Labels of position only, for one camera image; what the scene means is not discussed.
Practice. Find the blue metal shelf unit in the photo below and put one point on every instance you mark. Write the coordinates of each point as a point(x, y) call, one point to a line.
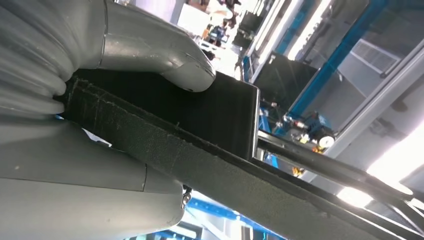
point(334, 59)

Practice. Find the white vent grille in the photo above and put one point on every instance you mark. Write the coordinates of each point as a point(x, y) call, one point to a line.
point(374, 56)

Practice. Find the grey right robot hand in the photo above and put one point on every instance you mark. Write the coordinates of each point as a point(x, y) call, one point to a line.
point(149, 43)

